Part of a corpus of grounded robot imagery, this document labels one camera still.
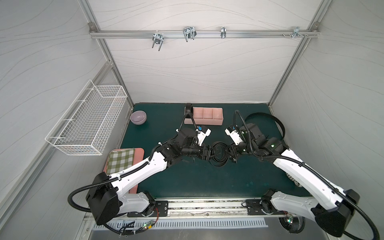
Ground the long black belt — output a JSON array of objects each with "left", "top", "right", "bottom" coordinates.
[{"left": 184, "top": 103, "right": 194, "bottom": 119}]

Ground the pink divided storage box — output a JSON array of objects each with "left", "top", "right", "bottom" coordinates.
[{"left": 191, "top": 107, "right": 224, "bottom": 126}]

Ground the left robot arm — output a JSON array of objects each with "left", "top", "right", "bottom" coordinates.
[{"left": 68, "top": 126, "right": 211, "bottom": 225}]

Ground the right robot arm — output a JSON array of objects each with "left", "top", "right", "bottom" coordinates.
[{"left": 225, "top": 124, "right": 380, "bottom": 240}]

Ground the pink tray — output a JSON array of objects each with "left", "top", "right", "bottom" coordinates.
[{"left": 101, "top": 147, "right": 145, "bottom": 194}]

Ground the purple bowl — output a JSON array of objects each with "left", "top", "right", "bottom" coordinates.
[{"left": 130, "top": 111, "right": 147, "bottom": 125}]

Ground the white ribbed cup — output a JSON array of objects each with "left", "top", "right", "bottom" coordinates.
[{"left": 286, "top": 173, "right": 302, "bottom": 188}]

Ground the green checked cloth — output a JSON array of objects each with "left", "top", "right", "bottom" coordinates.
[{"left": 104, "top": 149, "right": 135, "bottom": 175}]

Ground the metal hook clamp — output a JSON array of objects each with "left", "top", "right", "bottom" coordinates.
[
  {"left": 183, "top": 27, "right": 197, "bottom": 42},
  {"left": 282, "top": 27, "right": 309, "bottom": 39},
  {"left": 221, "top": 27, "right": 227, "bottom": 39},
  {"left": 152, "top": 32, "right": 165, "bottom": 51}
]

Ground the white vent strip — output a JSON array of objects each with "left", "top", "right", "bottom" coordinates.
[{"left": 108, "top": 218, "right": 268, "bottom": 230}]

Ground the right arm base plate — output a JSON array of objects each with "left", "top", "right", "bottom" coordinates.
[{"left": 242, "top": 199, "right": 286, "bottom": 216}]

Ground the front aluminium frame rail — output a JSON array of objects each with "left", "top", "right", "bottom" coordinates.
[{"left": 83, "top": 196, "right": 331, "bottom": 221}]

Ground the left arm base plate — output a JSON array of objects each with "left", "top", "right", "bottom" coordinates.
[{"left": 127, "top": 201, "right": 169, "bottom": 218}]

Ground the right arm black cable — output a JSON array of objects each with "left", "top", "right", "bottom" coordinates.
[{"left": 278, "top": 215, "right": 306, "bottom": 235}]

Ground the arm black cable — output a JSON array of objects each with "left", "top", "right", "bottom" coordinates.
[
  {"left": 278, "top": 215, "right": 306, "bottom": 235},
  {"left": 103, "top": 209, "right": 160, "bottom": 237}
]

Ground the white wire basket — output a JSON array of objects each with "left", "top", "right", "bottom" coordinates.
[{"left": 45, "top": 80, "right": 127, "bottom": 156}]

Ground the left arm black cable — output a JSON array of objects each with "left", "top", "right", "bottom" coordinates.
[{"left": 103, "top": 209, "right": 160, "bottom": 237}]

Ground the horizontal aluminium rail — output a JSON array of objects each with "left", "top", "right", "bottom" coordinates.
[{"left": 90, "top": 29, "right": 321, "bottom": 39}]

